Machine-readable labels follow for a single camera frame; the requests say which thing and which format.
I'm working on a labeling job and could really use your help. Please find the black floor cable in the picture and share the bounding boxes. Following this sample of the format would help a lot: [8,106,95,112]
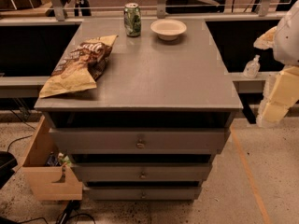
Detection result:
[18,199,97,224]

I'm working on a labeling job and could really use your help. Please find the grey middle drawer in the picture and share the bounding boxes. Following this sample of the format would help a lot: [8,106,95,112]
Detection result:
[72,163,211,183]

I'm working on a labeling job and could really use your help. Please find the snack items in box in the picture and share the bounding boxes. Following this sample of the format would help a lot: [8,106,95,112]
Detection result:
[45,152,71,167]

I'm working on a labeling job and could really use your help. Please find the grey drawer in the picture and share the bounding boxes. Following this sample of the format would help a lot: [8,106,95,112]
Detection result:
[83,187,202,201]
[72,163,211,183]
[50,128,230,155]

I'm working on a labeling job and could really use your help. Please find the light wooden side box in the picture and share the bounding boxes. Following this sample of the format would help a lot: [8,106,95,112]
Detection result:
[21,117,82,201]

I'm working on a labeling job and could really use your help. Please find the grey top drawer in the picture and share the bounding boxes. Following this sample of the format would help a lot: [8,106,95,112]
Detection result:
[50,128,230,155]

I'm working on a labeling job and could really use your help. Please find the grey drawer cabinet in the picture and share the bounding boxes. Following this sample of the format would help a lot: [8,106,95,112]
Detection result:
[36,18,242,188]

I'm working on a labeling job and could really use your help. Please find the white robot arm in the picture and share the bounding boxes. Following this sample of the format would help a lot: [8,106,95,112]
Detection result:
[253,1,299,127]

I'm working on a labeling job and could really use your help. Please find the clear sanitizer bottle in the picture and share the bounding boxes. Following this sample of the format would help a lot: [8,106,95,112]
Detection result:
[243,55,260,78]

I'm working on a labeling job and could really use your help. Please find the black object at left edge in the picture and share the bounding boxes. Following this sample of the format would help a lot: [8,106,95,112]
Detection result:
[0,151,18,189]

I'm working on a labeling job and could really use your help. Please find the grey shelf rail right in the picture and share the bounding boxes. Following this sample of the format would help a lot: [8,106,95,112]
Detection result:
[231,72,277,93]

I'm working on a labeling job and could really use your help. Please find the grey bottom drawer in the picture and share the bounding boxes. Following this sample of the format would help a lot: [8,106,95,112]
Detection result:
[83,187,202,201]

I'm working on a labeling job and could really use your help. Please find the grey shelf rail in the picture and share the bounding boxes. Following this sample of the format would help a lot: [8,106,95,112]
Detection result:
[0,77,48,98]
[231,72,277,93]

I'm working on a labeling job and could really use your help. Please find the white paper bowl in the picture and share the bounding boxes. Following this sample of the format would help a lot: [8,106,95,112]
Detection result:
[150,19,187,41]

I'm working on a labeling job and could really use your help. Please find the grey shelf rail left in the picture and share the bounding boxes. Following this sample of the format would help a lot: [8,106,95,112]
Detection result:
[0,77,48,98]

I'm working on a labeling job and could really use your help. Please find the green soda can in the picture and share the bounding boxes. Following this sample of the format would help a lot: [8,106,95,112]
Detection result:
[123,3,141,37]

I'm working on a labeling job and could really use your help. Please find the brown yellow chip bag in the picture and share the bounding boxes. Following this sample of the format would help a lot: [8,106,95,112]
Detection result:
[39,35,118,98]

